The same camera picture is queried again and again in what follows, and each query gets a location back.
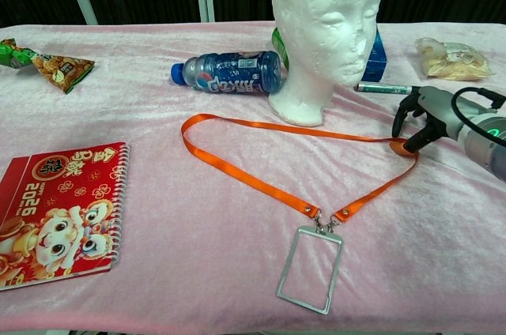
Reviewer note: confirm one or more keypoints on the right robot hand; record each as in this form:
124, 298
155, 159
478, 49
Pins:
440, 110

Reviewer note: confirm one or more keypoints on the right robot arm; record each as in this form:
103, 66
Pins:
490, 153

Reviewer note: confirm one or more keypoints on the white foam mannequin head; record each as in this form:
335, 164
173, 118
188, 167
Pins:
316, 15

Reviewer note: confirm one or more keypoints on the clear bag of yellow snacks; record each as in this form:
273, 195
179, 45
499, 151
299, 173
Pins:
450, 60

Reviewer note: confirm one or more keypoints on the green marker pen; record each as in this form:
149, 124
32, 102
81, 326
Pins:
379, 88

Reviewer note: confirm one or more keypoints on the blue cookie box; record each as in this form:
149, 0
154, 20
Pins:
377, 58

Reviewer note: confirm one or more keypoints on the green drink bottle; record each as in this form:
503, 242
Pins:
278, 46

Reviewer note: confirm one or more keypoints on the blue drink bottle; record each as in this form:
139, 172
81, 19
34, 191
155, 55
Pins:
237, 74

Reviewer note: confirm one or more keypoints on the pink velvet tablecloth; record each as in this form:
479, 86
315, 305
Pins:
197, 272

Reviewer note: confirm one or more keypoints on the green orange snack packet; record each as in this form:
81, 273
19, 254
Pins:
59, 68

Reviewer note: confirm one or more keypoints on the red spiral calendar notebook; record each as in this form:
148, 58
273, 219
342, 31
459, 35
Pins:
59, 212

